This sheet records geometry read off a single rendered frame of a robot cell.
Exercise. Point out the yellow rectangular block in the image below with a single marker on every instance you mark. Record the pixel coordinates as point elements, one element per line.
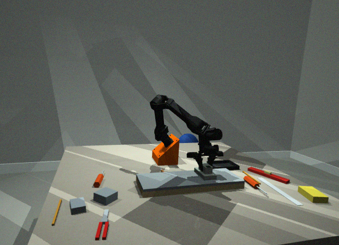
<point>313,194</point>

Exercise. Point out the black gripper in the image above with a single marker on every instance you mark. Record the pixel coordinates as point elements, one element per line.
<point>197,156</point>

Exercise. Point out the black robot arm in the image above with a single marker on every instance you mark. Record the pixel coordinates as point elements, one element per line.
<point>193,123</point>

